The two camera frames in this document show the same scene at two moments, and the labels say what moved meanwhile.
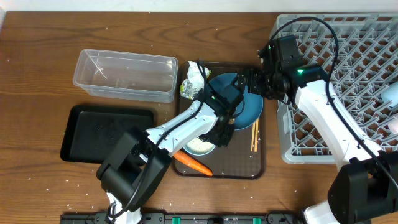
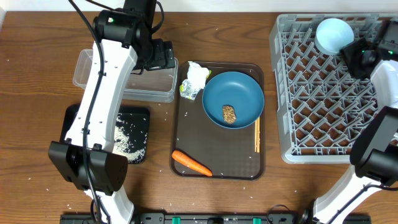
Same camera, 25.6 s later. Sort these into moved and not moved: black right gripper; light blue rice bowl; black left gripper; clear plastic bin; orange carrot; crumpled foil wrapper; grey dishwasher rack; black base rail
Moved: black right gripper; black left gripper; light blue rice bowl
Not moved: orange carrot; crumpled foil wrapper; black base rail; grey dishwasher rack; clear plastic bin
